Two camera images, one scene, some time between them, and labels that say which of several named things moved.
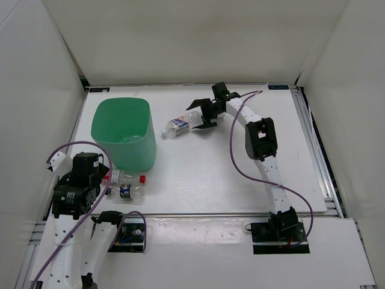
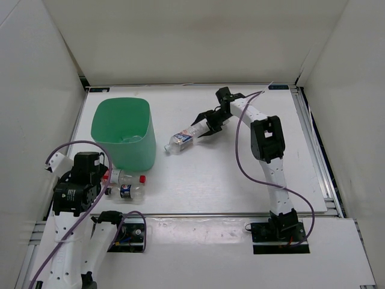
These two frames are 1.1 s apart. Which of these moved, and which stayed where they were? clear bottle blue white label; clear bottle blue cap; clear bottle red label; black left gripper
Moved: clear bottle blue white label
Stayed: black left gripper; clear bottle blue cap; clear bottle red label
